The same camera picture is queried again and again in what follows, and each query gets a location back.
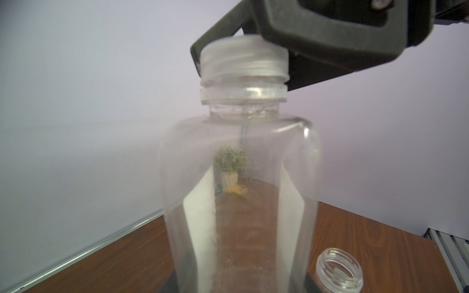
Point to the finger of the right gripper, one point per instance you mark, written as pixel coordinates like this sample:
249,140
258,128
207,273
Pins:
241,17
325,48

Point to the white bottle cap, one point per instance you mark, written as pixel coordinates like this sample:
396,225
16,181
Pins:
243,56

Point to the square clear plastic bottle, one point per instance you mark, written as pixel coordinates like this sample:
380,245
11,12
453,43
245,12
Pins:
255,237

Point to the tall clear labelled bottle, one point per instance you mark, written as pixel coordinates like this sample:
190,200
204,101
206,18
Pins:
338,272

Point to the small potted green plant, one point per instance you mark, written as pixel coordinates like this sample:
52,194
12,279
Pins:
230,162

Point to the aluminium front rail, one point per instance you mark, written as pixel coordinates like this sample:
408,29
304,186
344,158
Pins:
455,252

